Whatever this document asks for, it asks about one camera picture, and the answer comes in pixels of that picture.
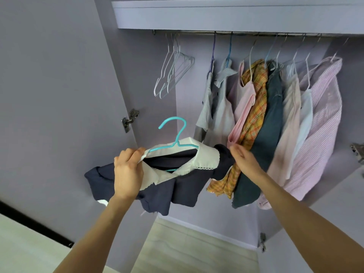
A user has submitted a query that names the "lilac wardrobe shelf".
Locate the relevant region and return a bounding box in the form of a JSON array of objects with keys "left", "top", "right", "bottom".
[{"left": 111, "top": 0, "right": 364, "bottom": 38}]

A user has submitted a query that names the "metal door hinge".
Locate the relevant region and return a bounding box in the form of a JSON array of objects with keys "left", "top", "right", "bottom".
[
  {"left": 350, "top": 143, "right": 364, "bottom": 165},
  {"left": 122, "top": 109, "right": 140, "bottom": 133}
]

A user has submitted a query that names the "pale grey collared dress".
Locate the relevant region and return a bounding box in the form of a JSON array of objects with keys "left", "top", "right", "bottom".
[{"left": 204, "top": 58, "right": 238, "bottom": 147}]

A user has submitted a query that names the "pink striped shirt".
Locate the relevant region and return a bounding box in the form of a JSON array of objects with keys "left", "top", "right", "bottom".
[{"left": 257, "top": 57, "right": 343, "bottom": 211}]

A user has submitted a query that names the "teal clothes hanger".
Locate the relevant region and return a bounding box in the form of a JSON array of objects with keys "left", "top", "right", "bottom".
[{"left": 148, "top": 117, "right": 200, "bottom": 172}]

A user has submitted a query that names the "purple clothes hanger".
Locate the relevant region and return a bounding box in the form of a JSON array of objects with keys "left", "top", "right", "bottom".
[{"left": 209, "top": 32, "right": 217, "bottom": 75}]

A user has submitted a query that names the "person's right forearm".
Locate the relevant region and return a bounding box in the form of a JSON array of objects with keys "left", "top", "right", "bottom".
[{"left": 254, "top": 170, "right": 364, "bottom": 273}]

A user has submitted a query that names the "person's left hand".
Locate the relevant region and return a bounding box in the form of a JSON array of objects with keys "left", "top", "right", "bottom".
[{"left": 114, "top": 147, "right": 146, "bottom": 201}]

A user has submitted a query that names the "grey short-sleeved shirt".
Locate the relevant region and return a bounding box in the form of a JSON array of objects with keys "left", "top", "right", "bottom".
[{"left": 195, "top": 70, "right": 215, "bottom": 132}]

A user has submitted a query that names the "white sleeveless top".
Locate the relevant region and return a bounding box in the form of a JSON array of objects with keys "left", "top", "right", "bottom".
[{"left": 292, "top": 87, "right": 314, "bottom": 168}]

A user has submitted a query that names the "blue clothes hanger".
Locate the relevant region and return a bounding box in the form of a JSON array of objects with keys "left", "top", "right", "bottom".
[{"left": 225, "top": 32, "right": 234, "bottom": 68}]

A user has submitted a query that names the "yellow plaid shirt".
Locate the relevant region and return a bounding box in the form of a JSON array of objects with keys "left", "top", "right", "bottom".
[{"left": 207, "top": 59, "right": 269, "bottom": 199}]

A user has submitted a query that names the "person's left forearm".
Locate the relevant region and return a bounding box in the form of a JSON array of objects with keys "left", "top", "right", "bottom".
[{"left": 53, "top": 194, "right": 140, "bottom": 273}]

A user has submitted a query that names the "pink camisole dress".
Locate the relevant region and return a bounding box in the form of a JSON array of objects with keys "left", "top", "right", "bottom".
[{"left": 227, "top": 61, "right": 257, "bottom": 149}]

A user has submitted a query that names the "black baseboard strip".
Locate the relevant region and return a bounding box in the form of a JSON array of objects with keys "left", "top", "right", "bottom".
[{"left": 0, "top": 200, "right": 75, "bottom": 249}]

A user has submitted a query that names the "person's right hand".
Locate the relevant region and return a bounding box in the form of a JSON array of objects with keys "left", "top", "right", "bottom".
[{"left": 229, "top": 144, "right": 267, "bottom": 183}]

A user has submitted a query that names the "metal clothes rail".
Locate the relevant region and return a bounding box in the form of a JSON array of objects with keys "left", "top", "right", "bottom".
[{"left": 152, "top": 29, "right": 344, "bottom": 37}]

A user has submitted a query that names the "bunch of empty wire hangers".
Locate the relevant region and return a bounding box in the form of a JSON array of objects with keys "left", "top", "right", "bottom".
[{"left": 154, "top": 32, "right": 195, "bottom": 100}]

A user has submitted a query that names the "light pink blouse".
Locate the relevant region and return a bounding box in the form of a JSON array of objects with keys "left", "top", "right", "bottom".
[{"left": 267, "top": 64, "right": 302, "bottom": 180}]

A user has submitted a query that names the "navy garment with white collar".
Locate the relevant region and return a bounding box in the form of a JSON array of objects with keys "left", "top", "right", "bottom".
[{"left": 84, "top": 137, "right": 236, "bottom": 216}]

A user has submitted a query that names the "dark teal denim shirt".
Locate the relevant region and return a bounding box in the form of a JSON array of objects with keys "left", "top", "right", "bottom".
[{"left": 231, "top": 61, "right": 285, "bottom": 209}]

